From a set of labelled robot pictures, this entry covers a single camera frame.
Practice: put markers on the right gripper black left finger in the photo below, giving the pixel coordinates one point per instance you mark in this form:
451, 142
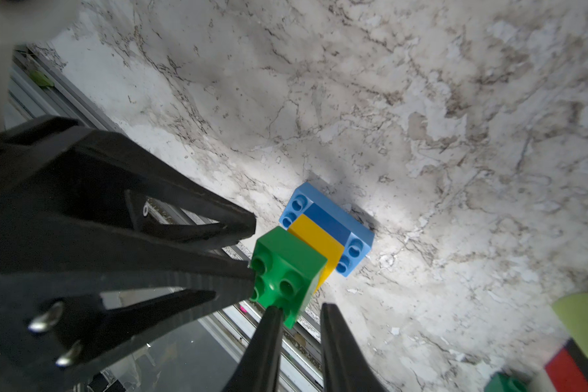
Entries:
258, 370

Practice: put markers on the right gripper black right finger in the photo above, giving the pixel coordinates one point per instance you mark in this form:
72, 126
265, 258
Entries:
344, 365

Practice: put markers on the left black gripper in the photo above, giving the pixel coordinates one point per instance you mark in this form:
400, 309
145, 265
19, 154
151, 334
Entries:
69, 198

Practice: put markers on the small green lego brick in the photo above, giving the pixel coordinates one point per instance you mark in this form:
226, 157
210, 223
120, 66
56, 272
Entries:
287, 273

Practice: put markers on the light blue lego brick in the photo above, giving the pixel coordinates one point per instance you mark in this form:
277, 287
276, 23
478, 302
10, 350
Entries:
360, 241

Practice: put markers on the yellow lego brick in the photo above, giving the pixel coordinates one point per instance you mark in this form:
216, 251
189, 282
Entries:
321, 241

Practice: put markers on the green lego base brick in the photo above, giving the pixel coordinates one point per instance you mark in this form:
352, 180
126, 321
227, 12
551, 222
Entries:
501, 382

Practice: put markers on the lime green lego brick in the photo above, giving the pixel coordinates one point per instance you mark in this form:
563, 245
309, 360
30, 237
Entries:
572, 311

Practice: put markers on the dark blue lego brick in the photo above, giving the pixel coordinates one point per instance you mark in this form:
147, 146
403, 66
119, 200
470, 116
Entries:
328, 223

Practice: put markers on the cream lego brick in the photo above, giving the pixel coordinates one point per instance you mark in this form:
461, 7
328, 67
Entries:
541, 383

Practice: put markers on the red lego brick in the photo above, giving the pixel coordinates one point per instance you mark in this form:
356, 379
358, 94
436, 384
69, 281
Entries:
565, 375

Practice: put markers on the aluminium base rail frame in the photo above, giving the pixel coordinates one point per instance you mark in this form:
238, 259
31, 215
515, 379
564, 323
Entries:
102, 247

